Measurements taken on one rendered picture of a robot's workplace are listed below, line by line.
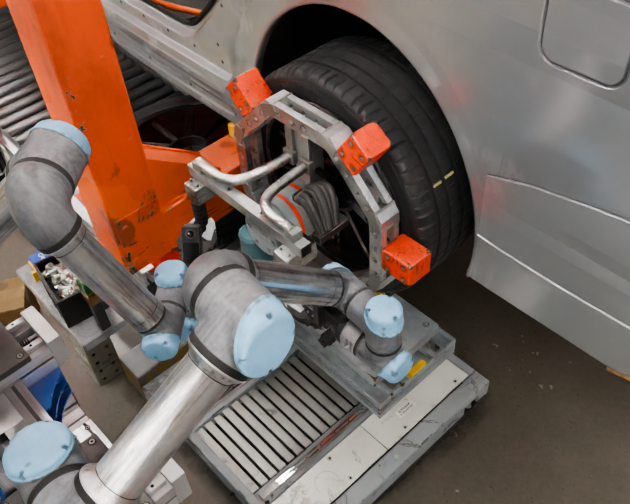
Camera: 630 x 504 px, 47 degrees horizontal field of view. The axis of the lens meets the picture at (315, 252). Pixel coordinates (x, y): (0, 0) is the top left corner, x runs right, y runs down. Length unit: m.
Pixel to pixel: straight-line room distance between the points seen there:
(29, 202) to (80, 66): 0.57
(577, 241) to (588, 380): 1.15
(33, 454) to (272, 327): 0.46
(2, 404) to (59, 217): 0.60
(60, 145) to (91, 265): 0.23
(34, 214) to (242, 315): 0.45
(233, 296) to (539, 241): 0.74
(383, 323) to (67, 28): 0.97
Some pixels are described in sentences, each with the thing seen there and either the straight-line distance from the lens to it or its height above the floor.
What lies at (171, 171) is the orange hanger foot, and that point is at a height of 0.78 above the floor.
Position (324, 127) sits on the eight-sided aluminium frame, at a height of 1.10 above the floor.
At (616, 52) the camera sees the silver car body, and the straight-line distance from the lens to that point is 1.31.
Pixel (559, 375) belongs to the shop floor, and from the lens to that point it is 2.63.
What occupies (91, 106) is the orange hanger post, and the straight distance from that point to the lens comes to 1.90.
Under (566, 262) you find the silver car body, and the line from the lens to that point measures 1.60.
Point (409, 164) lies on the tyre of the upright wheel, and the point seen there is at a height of 1.06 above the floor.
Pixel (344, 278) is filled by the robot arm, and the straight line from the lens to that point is 1.48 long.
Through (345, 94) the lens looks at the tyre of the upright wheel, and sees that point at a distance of 1.68.
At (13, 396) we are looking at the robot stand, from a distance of 1.82.
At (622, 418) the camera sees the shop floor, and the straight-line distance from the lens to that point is 2.59.
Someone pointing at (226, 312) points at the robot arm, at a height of 1.26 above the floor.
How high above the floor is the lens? 2.10
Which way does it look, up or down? 46 degrees down
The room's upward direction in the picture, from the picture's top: 5 degrees counter-clockwise
